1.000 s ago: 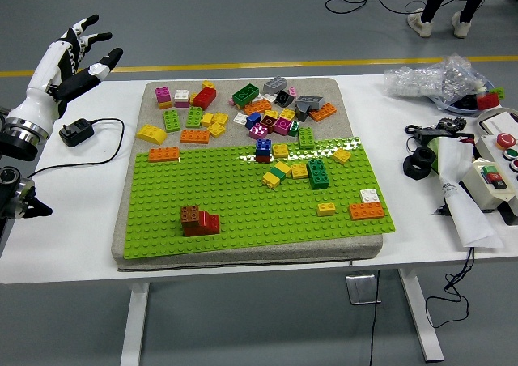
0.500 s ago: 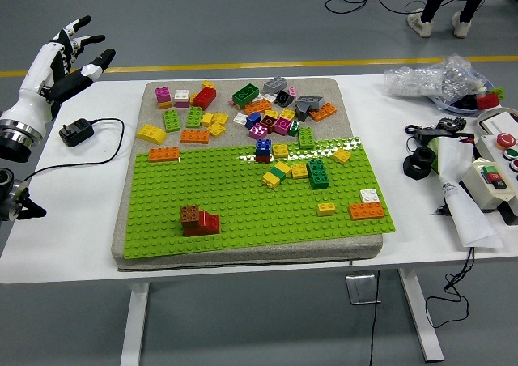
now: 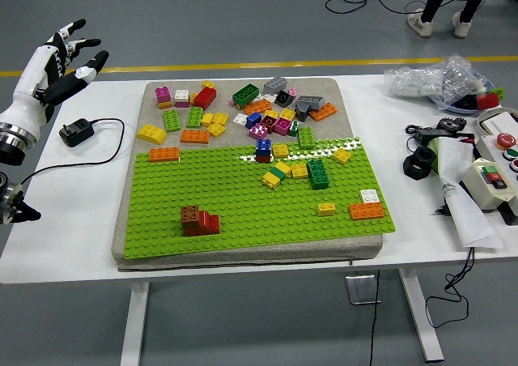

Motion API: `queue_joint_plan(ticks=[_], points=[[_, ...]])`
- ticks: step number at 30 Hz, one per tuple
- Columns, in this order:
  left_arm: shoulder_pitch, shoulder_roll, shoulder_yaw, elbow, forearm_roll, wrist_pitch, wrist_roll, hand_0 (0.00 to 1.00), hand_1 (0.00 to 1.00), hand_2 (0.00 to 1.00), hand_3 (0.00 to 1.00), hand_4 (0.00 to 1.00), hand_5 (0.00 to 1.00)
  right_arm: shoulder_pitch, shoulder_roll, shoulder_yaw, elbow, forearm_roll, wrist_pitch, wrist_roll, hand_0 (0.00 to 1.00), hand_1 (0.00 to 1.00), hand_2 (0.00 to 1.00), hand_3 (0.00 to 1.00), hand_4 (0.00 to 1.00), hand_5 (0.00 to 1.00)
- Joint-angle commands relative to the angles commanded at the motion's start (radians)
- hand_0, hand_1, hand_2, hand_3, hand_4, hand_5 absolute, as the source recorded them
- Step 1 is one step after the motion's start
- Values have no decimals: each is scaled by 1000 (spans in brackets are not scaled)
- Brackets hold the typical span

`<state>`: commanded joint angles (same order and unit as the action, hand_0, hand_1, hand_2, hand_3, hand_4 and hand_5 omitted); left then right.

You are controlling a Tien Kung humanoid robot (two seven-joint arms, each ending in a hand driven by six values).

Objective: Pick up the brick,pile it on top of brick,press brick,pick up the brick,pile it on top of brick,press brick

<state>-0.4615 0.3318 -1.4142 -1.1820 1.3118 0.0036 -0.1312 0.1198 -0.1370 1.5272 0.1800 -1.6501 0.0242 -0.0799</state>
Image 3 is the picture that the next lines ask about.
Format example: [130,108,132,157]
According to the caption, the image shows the orange long brick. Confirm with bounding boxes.
[180,129,212,145]
[308,102,338,124]
[243,99,274,117]
[148,146,181,164]
[348,202,386,222]

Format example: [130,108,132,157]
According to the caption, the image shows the black gear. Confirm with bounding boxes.
[437,116,467,133]

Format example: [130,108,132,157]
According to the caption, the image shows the magenta brick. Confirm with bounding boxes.
[274,117,294,137]
[248,122,270,141]

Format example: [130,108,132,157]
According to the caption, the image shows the white rounded device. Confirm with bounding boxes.
[476,105,518,137]

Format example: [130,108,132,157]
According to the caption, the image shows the white table leg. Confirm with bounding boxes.
[397,267,445,364]
[120,281,151,366]

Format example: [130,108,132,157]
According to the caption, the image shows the metal bracket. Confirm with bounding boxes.
[344,274,383,306]

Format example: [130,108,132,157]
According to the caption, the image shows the green sheet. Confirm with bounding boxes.
[427,136,443,173]

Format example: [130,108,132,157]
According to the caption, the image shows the large black nut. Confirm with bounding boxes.
[402,146,439,180]

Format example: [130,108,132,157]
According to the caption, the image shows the dark red brick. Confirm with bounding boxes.
[259,114,278,134]

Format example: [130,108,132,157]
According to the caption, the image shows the white switch box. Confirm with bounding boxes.
[461,158,518,214]

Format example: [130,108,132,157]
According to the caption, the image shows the red long brick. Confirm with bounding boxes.
[193,87,219,111]

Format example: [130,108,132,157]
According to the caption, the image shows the white paper sheet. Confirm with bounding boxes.
[437,136,505,249]

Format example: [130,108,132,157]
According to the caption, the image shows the green studded baseplate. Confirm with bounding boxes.
[122,137,397,260]

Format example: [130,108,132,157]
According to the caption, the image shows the dark green long brick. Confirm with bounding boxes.
[231,83,261,109]

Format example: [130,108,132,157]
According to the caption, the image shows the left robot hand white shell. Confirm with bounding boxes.
[0,19,110,139]

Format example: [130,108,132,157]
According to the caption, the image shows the black power adapter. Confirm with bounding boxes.
[405,124,475,145]

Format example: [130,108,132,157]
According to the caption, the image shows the black hanging cable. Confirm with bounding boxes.
[424,245,476,330]
[368,269,382,366]

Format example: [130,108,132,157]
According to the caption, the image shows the blue-rimmed bowl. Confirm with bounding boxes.
[429,80,498,117]

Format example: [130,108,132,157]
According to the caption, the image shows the black plug cord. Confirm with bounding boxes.
[19,117,126,187]

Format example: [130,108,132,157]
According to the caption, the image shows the grey slope brick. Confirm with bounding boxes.
[295,95,326,113]

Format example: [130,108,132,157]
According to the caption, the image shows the yellow curved brick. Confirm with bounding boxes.
[135,123,168,146]

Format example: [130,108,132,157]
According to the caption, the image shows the clear bubble wrap bag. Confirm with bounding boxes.
[384,53,494,109]

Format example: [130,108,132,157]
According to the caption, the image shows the black slope brick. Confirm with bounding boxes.
[274,90,296,109]

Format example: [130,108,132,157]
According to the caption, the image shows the black wall plug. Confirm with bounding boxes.
[58,117,96,148]

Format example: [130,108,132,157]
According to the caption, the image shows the control box with red button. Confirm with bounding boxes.
[473,132,518,173]

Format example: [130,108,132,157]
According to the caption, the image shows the dark green tall brick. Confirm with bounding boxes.
[306,159,330,191]

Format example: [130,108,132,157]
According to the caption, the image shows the brown brick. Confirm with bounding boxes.
[180,205,201,226]

